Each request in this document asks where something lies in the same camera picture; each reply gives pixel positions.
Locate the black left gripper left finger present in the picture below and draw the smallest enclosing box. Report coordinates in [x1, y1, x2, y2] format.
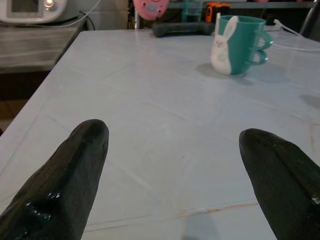
[0, 118, 110, 240]

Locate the white kitchen appliance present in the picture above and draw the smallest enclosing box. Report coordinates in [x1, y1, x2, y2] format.
[0, 0, 79, 25]

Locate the dark grey dumbbell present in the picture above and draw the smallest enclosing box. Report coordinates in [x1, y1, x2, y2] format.
[151, 21, 216, 38]

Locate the clear teal plastic bottle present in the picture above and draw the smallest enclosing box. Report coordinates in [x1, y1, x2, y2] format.
[183, 0, 203, 23]

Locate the white power cable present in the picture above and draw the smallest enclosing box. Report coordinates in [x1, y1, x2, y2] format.
[271, 19, 320, 53]

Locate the orange and black tool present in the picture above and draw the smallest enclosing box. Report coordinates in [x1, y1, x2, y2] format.
[204, 1, 231, 23]

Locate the grey side cabinet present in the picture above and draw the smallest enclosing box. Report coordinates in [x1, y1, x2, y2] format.
[0, 18, 94, 101]

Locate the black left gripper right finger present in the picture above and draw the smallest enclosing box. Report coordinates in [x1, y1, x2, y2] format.
[238, 128, 320, 240]

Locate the pink oval toy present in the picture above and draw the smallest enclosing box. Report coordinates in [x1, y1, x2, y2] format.
[132, 0, 170, 20]

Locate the teal cup with white rabbit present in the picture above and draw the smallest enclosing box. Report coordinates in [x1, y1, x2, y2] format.
[210, 12, 274, 76]

